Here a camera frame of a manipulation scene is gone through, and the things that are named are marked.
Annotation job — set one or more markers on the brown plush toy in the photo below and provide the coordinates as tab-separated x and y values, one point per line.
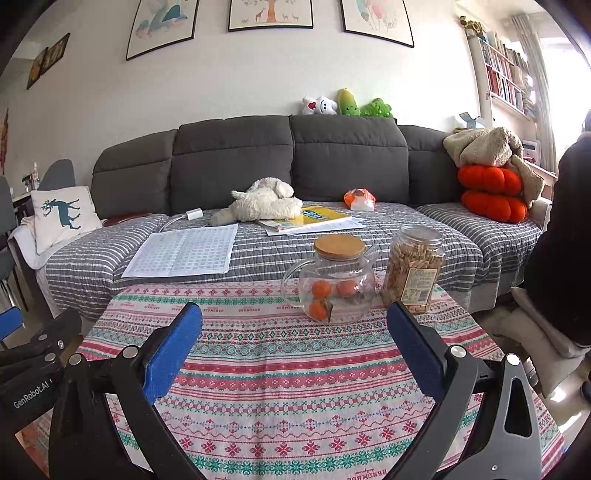
471	24

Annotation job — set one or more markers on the yellow green plush toy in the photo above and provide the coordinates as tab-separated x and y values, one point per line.
348	102

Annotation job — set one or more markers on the tangerine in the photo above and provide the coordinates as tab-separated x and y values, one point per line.
319	310
321	288
346	288

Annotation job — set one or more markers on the beige seat cushion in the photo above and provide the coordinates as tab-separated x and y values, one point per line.
540	337

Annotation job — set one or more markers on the white dining table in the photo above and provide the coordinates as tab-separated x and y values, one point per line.
22	203

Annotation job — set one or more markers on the framed blue whale picture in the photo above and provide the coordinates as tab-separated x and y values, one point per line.
161	25

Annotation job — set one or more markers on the pale window curtain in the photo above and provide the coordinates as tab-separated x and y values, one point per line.
538	92

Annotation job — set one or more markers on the red wall hanging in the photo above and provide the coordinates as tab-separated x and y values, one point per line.
3	138

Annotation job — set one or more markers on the framed pink pastel picture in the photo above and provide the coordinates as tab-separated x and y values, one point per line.
376	18

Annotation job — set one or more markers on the orange pumpkin cushion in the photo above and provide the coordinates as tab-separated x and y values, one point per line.
494	207
489	180

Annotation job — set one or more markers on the orange white plastic bag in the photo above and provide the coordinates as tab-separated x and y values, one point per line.
360	199

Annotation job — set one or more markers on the glass teapot with wooden lid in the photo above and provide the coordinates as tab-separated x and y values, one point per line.
337	249

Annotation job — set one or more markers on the beige plush toy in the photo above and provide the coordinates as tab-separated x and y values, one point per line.
263	201

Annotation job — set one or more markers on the grey white striped blanket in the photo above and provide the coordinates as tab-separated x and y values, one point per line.
258	258

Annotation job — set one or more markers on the white side table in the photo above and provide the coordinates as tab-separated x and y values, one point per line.
545	177

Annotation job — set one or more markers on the white charger block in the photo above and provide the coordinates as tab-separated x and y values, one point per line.
194	214

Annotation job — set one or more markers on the clear bottle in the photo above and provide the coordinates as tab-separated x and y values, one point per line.
34	175

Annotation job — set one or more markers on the clear plastic snack jar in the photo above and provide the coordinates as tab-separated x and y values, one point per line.
411	263

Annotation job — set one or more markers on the small dark framed picture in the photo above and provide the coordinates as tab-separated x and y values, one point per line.
37	68
56	50

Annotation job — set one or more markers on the patterned pink green tablecloth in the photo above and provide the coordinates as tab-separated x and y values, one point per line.
286	369

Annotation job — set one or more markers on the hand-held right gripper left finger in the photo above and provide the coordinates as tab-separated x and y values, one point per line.
171	350

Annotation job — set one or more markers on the grey chair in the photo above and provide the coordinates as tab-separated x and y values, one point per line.
57	173
7	258

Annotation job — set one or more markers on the white loose papers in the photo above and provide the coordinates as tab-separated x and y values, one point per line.
341	227

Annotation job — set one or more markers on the yellow book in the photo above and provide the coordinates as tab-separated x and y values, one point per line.
323	214

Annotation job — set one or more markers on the dark grey fabric sofa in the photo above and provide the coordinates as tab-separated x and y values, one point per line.
231	157

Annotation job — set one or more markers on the white bookshelf with books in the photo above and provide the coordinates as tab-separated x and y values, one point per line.
503	74

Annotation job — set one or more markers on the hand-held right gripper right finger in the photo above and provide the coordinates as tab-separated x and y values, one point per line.
415	350

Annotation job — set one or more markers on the white quilted throw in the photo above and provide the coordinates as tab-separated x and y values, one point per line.
23	244

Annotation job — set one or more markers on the light blue paper box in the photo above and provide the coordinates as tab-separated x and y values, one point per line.
471	122

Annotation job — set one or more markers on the framed tree picture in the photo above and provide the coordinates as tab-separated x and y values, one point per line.
272	14

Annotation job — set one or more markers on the white deer print pillow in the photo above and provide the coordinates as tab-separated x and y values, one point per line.
60	230

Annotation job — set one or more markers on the large printed grid paper sheet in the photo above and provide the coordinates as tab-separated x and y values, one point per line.
184	251

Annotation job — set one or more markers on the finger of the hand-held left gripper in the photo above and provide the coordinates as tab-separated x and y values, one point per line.
10	325
51	337

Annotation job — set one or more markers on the white plush toy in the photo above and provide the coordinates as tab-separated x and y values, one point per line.
319	105

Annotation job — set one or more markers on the beige fleece blanket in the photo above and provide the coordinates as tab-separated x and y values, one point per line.
489	145

